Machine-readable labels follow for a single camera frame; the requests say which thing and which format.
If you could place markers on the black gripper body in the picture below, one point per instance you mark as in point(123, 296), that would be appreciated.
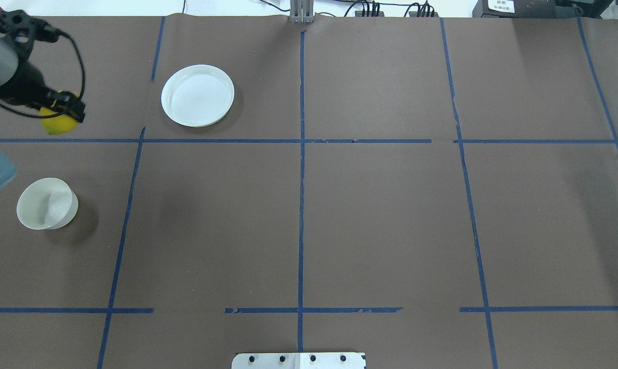
point(26, 87)

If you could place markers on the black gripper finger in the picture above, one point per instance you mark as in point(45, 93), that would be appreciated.
point(65, 104)

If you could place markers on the yellow lemon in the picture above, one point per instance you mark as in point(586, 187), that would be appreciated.
point(58, 125)

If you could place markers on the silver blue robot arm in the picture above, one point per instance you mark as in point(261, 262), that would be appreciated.
point(15, 52)

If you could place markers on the white bowl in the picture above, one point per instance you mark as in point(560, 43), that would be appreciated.
point(47, 204)

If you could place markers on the white round plate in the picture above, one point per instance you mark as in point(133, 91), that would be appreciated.
point(197, 96)

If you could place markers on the brown paper table cover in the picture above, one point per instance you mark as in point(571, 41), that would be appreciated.
point(431, 192)

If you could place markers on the black box device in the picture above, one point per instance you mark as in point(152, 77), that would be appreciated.
point(526, 9)

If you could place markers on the aluminium frame post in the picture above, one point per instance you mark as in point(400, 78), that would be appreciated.
point(302, 11)

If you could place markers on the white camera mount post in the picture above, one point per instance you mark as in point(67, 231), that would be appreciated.
point(300, 360)

